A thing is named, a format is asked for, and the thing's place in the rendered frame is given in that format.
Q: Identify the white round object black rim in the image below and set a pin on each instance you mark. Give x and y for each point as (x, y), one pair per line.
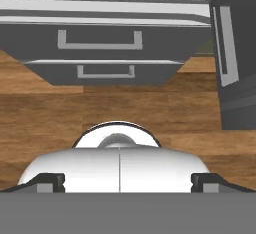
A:
(120, 168)

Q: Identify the small dark grey drawer front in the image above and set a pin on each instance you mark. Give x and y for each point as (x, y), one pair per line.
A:
(63, 74)

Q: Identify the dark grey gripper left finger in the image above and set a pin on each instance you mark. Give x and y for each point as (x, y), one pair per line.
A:
(50, 181)

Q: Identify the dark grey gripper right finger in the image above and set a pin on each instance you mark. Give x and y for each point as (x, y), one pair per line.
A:
(206, 181)

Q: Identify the dark grey fridge door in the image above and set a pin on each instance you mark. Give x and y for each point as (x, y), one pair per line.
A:
(241, 98)

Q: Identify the large dark grey drawer front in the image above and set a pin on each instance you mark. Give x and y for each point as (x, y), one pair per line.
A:
(30, 39)

